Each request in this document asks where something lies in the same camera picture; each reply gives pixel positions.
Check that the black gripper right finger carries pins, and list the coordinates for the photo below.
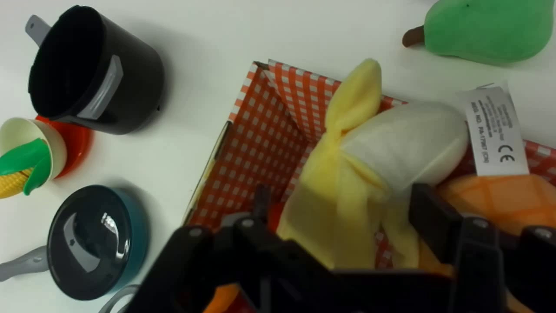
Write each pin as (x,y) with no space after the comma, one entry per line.
(497,272)

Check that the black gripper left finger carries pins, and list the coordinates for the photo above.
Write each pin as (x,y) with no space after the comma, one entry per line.
(185,267)

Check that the yellow banana plush toy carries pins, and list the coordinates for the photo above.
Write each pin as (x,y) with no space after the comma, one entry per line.
(341,192)

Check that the small orange fruit plush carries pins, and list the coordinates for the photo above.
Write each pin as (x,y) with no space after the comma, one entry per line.
(223,298)

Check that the orange pineapple plush toy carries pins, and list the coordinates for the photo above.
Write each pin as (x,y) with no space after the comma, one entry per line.
(504,198)

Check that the red toy plate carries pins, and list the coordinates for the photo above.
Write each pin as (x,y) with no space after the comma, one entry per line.
(79,145)

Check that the corn toy in white cup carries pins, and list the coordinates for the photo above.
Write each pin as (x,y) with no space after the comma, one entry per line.
(23,159)

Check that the green pear plush toy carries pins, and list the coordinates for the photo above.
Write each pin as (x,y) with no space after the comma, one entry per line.
(487,29)

